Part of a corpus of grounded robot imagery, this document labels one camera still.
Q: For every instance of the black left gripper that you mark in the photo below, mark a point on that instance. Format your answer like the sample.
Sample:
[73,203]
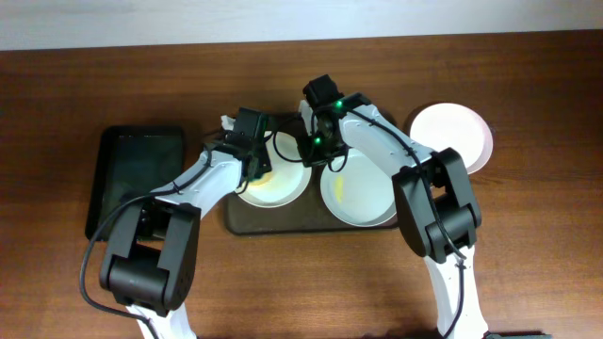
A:
[257,166]

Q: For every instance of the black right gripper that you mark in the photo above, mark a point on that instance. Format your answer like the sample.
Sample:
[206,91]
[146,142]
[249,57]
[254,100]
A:
[312,157]

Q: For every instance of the green yellow sponge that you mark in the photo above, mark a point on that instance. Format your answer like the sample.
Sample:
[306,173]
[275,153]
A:
[265,178]

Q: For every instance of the cream plastic plate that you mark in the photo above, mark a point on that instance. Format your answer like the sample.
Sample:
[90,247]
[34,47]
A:
[289,179]

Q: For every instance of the pale green plastic plate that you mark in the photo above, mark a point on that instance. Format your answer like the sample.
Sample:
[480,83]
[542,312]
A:
[359,193]

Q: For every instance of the pink plastic plate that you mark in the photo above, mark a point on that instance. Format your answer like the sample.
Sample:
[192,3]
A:
[448,125]

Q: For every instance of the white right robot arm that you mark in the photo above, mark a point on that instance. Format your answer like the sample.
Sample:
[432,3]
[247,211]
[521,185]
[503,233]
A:
[437,210]

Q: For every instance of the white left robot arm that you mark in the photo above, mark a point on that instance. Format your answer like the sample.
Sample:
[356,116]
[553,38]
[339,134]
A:
[151,251]

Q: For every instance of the dark brown serving tray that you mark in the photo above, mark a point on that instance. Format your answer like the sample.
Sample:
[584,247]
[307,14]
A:
[307,214]

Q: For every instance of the small black tray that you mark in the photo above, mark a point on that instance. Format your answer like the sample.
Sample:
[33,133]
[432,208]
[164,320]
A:
[133,160]

